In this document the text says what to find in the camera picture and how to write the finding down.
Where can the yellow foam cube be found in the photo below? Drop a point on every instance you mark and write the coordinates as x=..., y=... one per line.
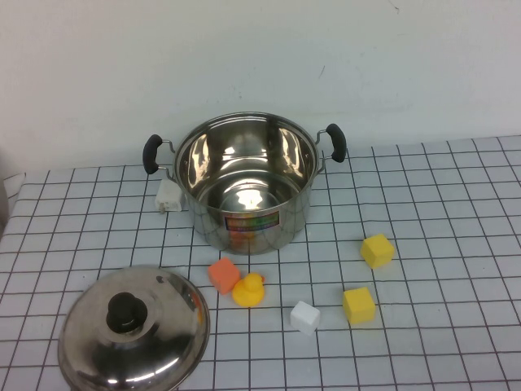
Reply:
x=378, y=250
x=358, y=305

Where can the white black grid tablecloth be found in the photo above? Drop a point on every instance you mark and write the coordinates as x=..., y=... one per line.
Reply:
x=447, y=244

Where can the grey object at edge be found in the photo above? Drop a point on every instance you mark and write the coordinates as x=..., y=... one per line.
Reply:
x=3, y=203

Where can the steel lid with black knob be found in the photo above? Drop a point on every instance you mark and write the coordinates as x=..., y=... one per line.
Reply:
x=163, y=346

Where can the stainless steel pot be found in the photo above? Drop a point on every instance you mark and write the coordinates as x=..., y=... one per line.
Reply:
x=203, y=163

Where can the yellow rubber duck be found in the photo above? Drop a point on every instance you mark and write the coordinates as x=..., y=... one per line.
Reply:
x=246, y=295

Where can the white foam cube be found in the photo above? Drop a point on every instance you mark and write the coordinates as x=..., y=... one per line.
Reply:
x=305, y=317

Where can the orange foam cube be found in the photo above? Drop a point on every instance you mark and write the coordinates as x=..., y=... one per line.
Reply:
x=223, y=275

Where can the white power adapter plug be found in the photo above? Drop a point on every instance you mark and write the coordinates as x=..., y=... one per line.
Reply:
x=171, y=199

